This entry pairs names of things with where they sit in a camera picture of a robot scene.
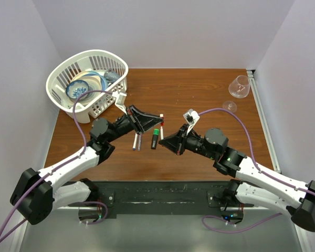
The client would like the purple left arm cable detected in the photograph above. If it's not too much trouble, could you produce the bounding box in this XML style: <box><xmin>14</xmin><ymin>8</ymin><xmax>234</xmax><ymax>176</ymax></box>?
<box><xmin>0</xmin><ymin>90</ymin><xmax>116</xmax><ymax>245</ymax></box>

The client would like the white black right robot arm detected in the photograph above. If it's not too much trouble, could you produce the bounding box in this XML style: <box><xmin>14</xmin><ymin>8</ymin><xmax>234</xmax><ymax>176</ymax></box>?
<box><xmin>159</xmin><ymin>124</ymin><xmax>315</xmax><ymax>232</ymax></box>

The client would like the green highlighter cap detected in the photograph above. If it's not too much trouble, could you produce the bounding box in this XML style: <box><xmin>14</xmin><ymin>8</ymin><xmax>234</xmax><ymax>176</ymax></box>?
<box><xmin>153</xmin><ymin>129</ymin><xmax>160</xmax><ymax>135</ymax></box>

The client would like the white red pen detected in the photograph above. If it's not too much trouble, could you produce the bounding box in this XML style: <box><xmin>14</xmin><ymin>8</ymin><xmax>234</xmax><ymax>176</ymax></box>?
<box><xmin>160</xmin><ymin>126</ymin><xmax>164</xmax><ymax>140</ymax></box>

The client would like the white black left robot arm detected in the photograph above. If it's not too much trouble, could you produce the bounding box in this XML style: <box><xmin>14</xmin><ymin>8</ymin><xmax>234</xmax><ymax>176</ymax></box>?
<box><xmin>10</xmin><ymin>105</ymin><xmax>163</xmax><ymax>225</ymax></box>

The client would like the grey blue mug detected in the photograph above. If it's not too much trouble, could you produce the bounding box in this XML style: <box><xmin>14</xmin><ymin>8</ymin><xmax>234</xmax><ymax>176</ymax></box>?
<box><xmin>103</xmin><ymin>68</ymin><xmax>120</xmax><ymax>85</ymax></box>

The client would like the clear wine glass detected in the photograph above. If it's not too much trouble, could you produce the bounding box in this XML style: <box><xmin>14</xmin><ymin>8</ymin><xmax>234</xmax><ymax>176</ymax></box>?
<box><xmin>223</xmin><ymin>75</ymin><xmax>250</xmax><ymax>113</ymax></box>

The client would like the aluminium frame rail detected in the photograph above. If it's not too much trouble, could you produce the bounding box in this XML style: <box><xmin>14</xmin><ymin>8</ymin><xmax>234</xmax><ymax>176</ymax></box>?
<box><xmin>246</xmin><ymin>69</ymin><xmax>281</xmax><ymax>173</ymax></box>

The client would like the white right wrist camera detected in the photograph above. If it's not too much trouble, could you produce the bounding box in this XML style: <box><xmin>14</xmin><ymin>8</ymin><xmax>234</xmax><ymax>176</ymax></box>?
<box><xmin>183</xmin><ymin>109</ymin><xmax>200</xmax><ymax>134</ymax></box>

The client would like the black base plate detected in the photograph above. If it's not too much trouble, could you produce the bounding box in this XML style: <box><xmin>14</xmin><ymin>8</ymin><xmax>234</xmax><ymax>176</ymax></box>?
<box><xmin>77</xmin><ymin>180</ymin><xmax>244</xmax><ymax>218</ymax></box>

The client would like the white dish rack basket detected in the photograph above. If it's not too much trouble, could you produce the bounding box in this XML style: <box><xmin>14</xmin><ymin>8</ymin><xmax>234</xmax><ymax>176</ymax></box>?
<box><xmin>46</xmin><ymin>49</ymin><xmax>129</xmax><ymax>123</ymax></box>

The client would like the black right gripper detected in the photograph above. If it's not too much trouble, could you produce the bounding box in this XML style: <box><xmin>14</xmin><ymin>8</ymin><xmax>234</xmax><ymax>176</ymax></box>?
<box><xmin>159</xmin><ymin>123</ymin><xmax>216</xmax><ymax>160</ymax></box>

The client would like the blue pen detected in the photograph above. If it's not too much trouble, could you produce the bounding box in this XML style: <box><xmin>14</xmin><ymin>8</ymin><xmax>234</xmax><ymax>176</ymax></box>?
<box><xmin>132</xmin><ymin>133</ymin><xmax>139</xmax><ymax>151</ymax></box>

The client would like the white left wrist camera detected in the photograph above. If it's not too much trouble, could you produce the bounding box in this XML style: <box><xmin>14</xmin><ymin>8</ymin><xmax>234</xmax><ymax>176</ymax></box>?
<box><xmin>112</xmin><ymin>91</ymin><xmax>127</xmax><ymax>114</ymax></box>

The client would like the light blue plate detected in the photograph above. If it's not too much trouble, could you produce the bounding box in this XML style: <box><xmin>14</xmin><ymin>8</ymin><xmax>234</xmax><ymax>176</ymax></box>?
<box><xmin>90</xmin><ymin>71</ymin><xmax>108</xmax><ymax>91</ymax></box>

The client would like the red pen cap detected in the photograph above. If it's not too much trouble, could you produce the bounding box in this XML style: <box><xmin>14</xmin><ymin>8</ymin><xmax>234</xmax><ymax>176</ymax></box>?
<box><xmin>160</xmin><ymin>113</ymin><xmax>164</xmax><ymax>126</ymax></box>

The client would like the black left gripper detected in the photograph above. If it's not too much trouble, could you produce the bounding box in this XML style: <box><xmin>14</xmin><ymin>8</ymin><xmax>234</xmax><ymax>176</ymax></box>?
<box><xmin>106</xmin><ymin>104</ymin><xmax>163</xmax><ymax>143</ymax></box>

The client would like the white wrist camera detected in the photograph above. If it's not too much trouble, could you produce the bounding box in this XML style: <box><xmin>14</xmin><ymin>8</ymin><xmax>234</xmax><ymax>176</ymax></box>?
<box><xmin>183</xmin><ymin>109</ymin><xmax>200</xmax><ymax>134</ymax></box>
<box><xmin>112</xmin><ymin>91</ymin><xmax>127</xmax><ymax>114</ymax></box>

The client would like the purple marker pen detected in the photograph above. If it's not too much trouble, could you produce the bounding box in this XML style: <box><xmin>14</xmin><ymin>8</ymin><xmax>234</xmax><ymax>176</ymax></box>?
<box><xmin>137</xmin><ymin>134</ymin><xmax>142</xmax><ymax>151</ymax></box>

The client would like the beige blue plate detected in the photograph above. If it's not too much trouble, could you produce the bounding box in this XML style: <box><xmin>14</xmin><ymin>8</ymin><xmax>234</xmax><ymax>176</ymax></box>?
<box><xmin>71</xmin><ymin>71</ymin><xmax>101</xmax><ymax>91</ymax></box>

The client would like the black green highlighter pen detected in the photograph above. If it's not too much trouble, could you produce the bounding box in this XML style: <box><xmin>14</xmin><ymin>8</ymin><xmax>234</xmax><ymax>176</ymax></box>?
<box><xmin>151</xmin><ymin>134</ymin><xmax>159</xmax><ymax>150</ymax></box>

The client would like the blue patterned bowl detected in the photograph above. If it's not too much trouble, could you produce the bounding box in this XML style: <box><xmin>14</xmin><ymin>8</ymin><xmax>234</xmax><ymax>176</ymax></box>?
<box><xmin>65</xmin><ymin>80</ymin><xmax>89</xmax><ymax>100</ymax></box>

